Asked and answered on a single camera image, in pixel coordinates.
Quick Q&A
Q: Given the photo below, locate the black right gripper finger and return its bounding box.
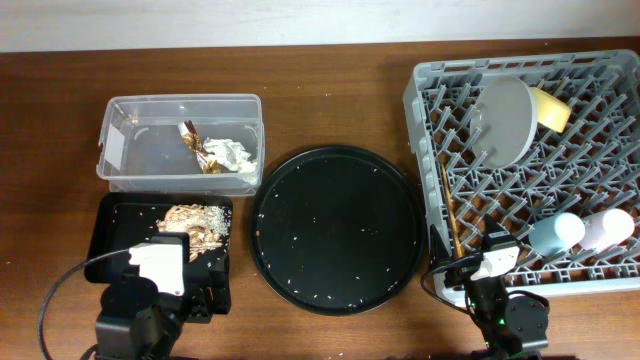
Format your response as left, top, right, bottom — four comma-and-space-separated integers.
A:
482, 215, 518, 250
429, 224, 450, 268

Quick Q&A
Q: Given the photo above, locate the wooden chopstick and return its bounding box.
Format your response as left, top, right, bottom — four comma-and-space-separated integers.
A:
440, 163, 463, 258

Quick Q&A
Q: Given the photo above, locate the light blue cup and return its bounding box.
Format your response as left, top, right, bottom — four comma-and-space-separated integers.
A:
528, 212, 585, 257

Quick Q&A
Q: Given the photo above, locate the pile of peanut shells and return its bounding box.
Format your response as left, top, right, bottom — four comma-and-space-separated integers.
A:
156, 204, 231, 262

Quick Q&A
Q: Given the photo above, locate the white paper cup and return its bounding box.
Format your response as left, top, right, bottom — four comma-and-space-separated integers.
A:
579, 208, 635, 252

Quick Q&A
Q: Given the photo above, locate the grey round plate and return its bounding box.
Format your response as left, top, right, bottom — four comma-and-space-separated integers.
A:
470, 76, 538, 169

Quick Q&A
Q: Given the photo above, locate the yellow bowl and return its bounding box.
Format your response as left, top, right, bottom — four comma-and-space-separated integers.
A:
531, 87, 571, 133

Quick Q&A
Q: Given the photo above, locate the white tissue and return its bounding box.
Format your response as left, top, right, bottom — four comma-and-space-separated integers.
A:
203, 138, 256, 173

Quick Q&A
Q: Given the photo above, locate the gold foil snack wrapper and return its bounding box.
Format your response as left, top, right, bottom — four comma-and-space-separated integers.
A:
178, 121, 221, 174

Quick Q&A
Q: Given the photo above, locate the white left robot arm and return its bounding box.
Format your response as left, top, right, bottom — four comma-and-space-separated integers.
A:
81, 245, 231, 359

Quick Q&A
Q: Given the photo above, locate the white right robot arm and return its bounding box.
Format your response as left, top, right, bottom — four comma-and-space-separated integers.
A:
420, 215, 550, 359

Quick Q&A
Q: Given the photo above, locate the grey dishwasher rack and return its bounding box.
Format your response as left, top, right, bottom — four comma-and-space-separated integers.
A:
402, 49, 640, 307

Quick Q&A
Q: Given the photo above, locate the round black tray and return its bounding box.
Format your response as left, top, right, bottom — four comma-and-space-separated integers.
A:
249, 146, 427, 316

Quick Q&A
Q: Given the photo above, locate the black rectangular tray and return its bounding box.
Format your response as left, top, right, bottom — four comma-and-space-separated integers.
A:
87, 193, 233, 275

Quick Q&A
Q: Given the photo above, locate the clear plastic bin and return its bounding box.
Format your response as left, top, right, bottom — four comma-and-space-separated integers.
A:
96, 94, 265, 196

